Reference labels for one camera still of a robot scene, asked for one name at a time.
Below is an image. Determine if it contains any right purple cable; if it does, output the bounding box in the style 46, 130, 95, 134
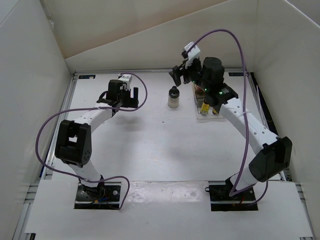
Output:
189, 29, 270, 204

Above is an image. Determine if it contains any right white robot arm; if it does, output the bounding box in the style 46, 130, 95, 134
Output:
169, 57, 293, 200

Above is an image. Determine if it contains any blue table sticker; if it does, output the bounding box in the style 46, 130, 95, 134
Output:
228, 72, 244, 77
78, 74, 96, 80

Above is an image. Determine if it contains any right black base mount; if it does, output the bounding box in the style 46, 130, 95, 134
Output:
204, 184, 258, 212

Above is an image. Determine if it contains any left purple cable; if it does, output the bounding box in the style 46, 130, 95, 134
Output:
36, 72, 148, 210

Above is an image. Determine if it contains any small yellow label bottle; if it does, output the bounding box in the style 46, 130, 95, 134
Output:
200, 99, 210, 115

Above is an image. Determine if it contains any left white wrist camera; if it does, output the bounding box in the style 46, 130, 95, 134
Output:
118, 73, 133, 91

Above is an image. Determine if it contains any white powder shaker jar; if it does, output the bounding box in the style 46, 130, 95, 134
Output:
167, 86, 180, 108

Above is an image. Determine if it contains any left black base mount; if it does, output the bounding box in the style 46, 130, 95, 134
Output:
74, 182, 121, 210

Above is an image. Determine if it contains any tall dark sauce bottle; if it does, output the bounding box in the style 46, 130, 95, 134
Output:
193, 84, 205, 98

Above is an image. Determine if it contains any right blue table sticker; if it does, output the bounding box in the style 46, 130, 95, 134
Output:
228, 72, 244, 77

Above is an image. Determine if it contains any clear tiered organizer rack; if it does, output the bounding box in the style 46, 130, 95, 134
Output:
192, 83, 224, 122

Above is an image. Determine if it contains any left blue table sticker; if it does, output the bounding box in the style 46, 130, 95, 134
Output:
78, 74, 96, 80

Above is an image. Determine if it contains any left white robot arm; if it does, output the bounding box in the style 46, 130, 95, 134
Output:
54, 74, 139, 200

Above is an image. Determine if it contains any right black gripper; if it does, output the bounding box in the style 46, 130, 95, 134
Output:
169, 57, 211, 92

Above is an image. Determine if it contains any purple cable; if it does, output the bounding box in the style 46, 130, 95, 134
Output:
189, 29, 270, 204
36, 72, 148, 210

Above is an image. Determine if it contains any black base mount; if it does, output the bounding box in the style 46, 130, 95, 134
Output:
74, 182, 121, 210
204, 184, 258, 212

